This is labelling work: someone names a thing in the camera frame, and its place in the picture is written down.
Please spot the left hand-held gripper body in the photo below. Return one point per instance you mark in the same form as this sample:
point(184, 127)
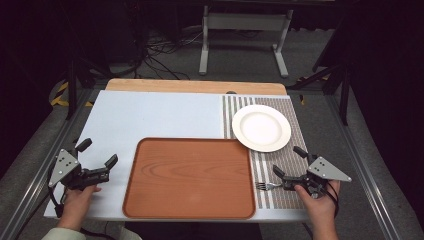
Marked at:
point(75, 175)

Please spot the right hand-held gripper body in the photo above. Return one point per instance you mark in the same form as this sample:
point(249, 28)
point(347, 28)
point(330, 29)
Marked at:
point(321, 171)

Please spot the silver metal fork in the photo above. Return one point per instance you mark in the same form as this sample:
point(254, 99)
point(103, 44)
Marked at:
point(266, 185)

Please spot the person's left hand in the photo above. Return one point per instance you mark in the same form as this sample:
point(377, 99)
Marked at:
point(76, 205)

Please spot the person's right hand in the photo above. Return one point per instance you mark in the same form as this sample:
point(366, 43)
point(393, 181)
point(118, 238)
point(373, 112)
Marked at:
point(318, 208)

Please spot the striped woven placemat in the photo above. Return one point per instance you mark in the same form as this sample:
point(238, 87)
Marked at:
point(263, 166)

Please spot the white round plate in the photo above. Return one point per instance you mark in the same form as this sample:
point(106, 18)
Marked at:
point(261, 128)

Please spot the yellow black floor tape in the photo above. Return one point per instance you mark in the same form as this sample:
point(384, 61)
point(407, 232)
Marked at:
point(60, 96)

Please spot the black tripod stand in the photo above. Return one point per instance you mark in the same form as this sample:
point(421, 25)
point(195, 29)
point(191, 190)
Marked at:
point(343, 86)

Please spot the brown wood-grain tray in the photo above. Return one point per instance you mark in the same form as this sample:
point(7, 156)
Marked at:
point(190, 180)

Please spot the black round table grommet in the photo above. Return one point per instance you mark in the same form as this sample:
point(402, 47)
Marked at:
point(231, 92)

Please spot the light wooden board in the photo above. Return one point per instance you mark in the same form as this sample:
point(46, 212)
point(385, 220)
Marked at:
point(196, 86)

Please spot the white metal stand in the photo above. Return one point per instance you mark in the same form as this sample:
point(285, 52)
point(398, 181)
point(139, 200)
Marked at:
point(245, 21)

